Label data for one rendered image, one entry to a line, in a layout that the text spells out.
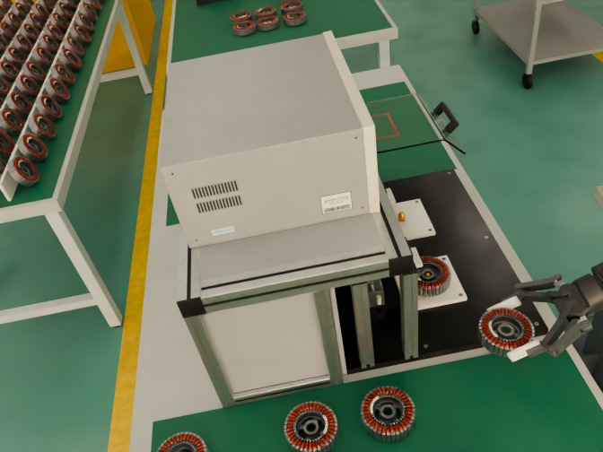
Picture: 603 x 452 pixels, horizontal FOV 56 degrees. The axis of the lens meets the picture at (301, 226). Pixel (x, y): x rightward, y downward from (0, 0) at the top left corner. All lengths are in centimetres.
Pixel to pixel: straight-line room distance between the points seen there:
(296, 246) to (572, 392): 66
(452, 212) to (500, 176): 143
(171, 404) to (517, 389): 77
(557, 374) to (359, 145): 67
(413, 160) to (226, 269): 98
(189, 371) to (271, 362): 26
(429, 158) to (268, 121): 92
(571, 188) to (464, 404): 192
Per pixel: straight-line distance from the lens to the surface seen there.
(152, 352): 149
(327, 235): 110
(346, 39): 277
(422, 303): 141
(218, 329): 114
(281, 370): 127
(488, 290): 147
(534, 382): 135
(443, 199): 171
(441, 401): 130
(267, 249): 110
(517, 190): 299
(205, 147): 105
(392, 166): 187
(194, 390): 139
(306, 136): 102
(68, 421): 246
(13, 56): 328
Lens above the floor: 187
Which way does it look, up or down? 41 degrees down
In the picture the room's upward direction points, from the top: 11 degrees counter-clockwise
